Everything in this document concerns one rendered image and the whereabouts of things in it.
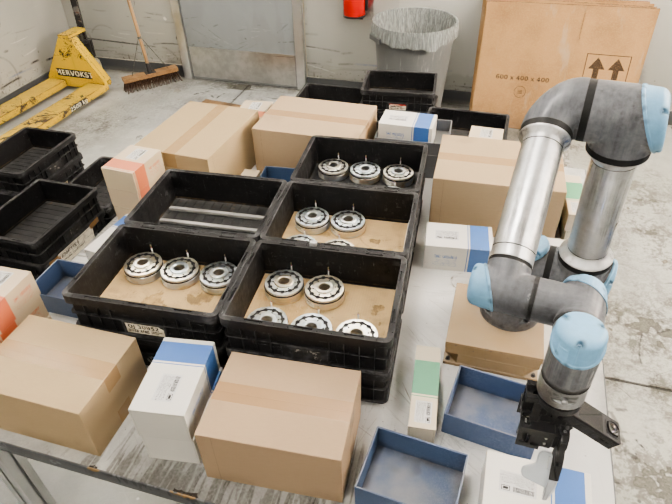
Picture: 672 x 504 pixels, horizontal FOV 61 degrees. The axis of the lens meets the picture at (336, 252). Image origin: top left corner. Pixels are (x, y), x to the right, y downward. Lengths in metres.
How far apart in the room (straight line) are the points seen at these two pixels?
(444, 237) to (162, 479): 1.01
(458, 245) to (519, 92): 2.58
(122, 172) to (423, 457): 1.25
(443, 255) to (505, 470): 0.72
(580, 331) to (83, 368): 1.03
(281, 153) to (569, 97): 1.24
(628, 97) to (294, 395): 0.86
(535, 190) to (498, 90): 3.16
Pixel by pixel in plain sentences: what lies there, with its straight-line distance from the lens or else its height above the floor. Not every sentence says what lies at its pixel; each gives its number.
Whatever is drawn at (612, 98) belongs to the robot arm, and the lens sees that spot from 1.15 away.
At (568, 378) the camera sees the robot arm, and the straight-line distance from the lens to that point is 0.93.
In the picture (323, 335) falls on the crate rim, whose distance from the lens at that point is 1.25.
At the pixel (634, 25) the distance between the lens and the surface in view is 4.20.
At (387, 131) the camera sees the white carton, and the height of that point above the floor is 0.86.
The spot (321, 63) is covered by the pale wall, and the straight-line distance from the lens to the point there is 4.65.
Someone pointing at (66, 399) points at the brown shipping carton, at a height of 0.86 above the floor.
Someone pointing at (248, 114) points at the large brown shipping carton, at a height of 0.90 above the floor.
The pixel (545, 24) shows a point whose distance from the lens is 4.14.
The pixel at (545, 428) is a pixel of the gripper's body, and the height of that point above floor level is 1.02.
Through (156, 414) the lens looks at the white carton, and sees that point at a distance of 1.25.
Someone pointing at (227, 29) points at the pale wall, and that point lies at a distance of 4.83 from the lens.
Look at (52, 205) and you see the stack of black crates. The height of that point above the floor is 0.49.
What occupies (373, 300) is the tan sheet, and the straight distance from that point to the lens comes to 1.46.
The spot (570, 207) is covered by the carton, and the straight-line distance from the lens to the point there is 1.93.
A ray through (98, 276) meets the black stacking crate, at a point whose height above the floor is 0.88.
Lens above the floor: 1.84
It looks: 39 degrees down
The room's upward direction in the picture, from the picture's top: 2 degrees counter-clockwise
